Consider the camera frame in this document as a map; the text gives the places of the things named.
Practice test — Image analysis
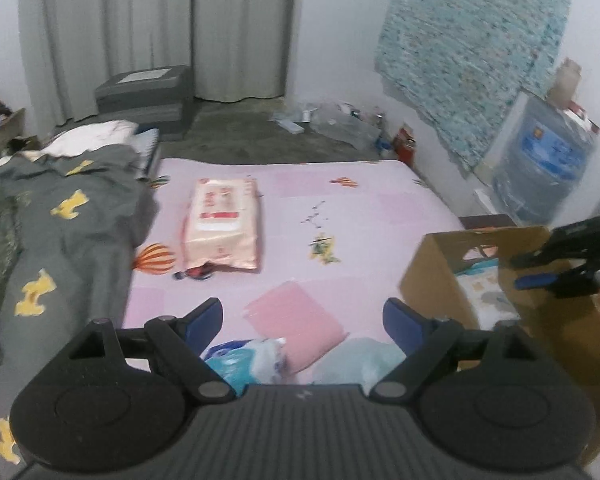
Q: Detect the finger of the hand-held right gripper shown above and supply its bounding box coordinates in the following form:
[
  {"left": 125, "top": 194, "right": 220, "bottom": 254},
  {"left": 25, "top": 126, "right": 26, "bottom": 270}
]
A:
[
  {"left": 515, "top": 269, "right": 588, "bottom": 291},
  {"left": 510, "top": 247, "right": 583, "bottom": 269}
]

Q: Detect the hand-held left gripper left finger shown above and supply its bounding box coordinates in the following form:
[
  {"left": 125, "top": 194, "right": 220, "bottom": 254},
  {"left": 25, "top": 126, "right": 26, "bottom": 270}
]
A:
[{"left": 70, "top": 297, "right": 236, "bottom": 404}]

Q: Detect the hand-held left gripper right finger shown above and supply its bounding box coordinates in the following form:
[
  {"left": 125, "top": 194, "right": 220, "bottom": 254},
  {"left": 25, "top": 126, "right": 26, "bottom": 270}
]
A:
[{"left": 370, "top": 298, "right": 536, "bottom": 402}]

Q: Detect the white blue soft packet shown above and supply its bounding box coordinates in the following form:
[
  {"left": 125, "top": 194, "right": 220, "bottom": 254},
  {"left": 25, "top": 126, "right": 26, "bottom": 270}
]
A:
[{"left": 202, "top": 337, "right": 287, "bottom": 396}]

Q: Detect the brown cardboard box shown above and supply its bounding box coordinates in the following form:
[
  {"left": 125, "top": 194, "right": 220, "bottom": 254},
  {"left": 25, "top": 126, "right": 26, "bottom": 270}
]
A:
[{"left": 400, "top": 226, "right": 600, "bottom": 466}]

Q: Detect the plain pink soft packet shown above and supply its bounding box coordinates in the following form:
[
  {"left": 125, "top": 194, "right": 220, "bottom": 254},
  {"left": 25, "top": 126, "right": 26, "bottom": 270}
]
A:
[{"left": 243, "top": 280, "right": 348, "bottom": 373}]

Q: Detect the white printed soft packet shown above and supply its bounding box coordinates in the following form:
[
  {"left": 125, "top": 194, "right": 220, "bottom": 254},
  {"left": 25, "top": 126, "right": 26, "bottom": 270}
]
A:
[{"left": 452, "top": 255, "right": 523, "bottom": 331}]

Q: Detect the pale green soft packet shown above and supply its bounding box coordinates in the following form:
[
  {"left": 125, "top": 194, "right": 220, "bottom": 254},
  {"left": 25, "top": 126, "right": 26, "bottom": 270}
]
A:
[{"left": 312, "top": 337, "right": 407, "bottom": 386}]

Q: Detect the dark wooden stand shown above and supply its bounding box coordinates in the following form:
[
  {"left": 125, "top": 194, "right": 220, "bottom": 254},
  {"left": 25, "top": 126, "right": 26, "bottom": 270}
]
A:
[{"left": 459, "top": 214, "right": 520, "bottom": 232}]

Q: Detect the large blue water jug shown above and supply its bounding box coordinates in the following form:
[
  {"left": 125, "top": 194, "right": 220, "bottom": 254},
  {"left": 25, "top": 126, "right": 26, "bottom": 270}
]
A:
[{"left": 491, "top": 90, "right": 600, "bottom": 227}]

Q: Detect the orange pink tissue pack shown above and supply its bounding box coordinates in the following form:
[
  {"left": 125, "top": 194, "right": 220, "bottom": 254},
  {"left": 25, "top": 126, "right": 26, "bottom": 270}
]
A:
[{"left": 181, "top": 177, "right": 263, "bottom": 273}]

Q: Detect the pink printed bed sheet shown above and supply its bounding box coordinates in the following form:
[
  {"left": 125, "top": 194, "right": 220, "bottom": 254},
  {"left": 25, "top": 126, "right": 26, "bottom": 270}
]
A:
[{"left": 0, "top": 160, "right": 468, "bottom": 461}]

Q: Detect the grey blanket with yellow prints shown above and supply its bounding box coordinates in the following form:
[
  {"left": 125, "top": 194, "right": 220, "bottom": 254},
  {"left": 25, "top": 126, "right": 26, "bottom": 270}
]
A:
[{"left": 0, "top": 144, "right": 161, "bottom": 367}]

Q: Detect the beige bottle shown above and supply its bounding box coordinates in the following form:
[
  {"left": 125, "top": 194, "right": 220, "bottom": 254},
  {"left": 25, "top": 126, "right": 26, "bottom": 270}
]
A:
[{"left": 546, "top": 58, "right": 584, "bottom": 109}]

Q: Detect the blue striped cushion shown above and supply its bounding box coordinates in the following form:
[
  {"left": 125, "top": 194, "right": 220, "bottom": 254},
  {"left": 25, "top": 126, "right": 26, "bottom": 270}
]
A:
[{"left": 134, "top": 127, "right": 162, "bottom": 182}]

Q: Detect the red can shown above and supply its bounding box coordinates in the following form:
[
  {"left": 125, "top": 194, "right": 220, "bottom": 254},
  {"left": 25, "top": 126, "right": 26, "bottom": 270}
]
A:
[{"left": 395, "top": 125, "right": 419, "bottom": 167}]

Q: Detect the pile of clear plastic bags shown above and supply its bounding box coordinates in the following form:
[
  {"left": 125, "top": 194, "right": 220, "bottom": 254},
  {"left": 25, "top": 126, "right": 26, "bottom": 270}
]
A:
[{"left": 271, "top": 100, "right": 387, "bottom": 150}]

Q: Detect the white pillow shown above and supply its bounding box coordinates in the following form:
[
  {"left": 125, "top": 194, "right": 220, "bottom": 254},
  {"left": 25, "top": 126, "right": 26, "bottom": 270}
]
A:
[{"left": 44, "top": 120, "right": 141, "bottom": 159}]

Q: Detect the teal patterned hanging cloth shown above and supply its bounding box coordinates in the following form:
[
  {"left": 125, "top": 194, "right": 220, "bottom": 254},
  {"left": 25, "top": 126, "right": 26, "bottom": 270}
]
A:
[{"left": 374, "top": 0, "right": 577, "bottom": 172}]

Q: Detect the grey lidded storage box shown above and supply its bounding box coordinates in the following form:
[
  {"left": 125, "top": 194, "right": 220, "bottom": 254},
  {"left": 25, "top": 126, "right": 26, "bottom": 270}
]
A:
[{"left": 95, "top": 65, "right": 196, "bottom": 113}]

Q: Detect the small cardboard box with clutter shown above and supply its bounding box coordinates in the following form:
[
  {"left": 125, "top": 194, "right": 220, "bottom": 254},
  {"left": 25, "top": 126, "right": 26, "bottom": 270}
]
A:
[{"left": 0, "top": 95, "right": 29, "bottom": 157}]

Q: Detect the grey curtain panel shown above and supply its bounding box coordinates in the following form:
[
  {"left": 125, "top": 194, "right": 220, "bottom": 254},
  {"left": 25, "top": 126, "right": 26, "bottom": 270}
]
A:
[
  {"left": 20, "top": 0, "right": 197, "bottom": 127},
  {"left": 192, "top": 0, "right": 302, "bottom": 103}
]

